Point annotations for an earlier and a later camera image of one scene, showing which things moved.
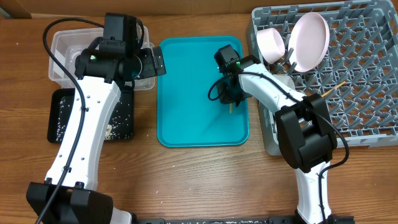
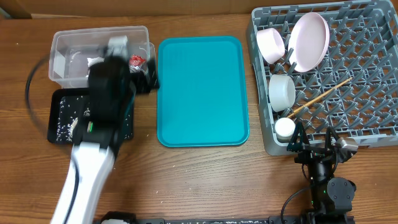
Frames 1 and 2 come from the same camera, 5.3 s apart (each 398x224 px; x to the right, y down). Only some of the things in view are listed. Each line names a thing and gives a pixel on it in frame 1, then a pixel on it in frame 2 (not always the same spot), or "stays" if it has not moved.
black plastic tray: x=120 y=126 stays
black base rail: x=241 y=219 stays
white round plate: x=309 y=37 stays
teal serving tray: x=187 y=117 stays
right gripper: x=224 y=99 to x=314 y=153
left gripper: x=150 y=69 to x=143 y=85
